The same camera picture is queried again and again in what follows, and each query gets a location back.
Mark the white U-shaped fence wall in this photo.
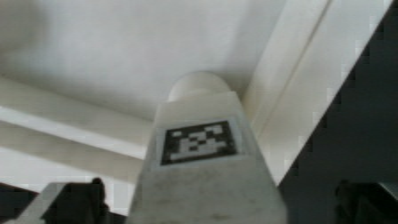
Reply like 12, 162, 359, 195
0, 0, 398, 214

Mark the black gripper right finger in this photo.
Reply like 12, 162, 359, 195
334, 180, 398, 224

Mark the white square tabletop panel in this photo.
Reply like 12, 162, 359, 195
0, 0, 332, 157

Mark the white leg with tag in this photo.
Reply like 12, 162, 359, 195
126, 72, 287, 224

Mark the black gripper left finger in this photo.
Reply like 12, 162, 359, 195
10, 177, 112, 224

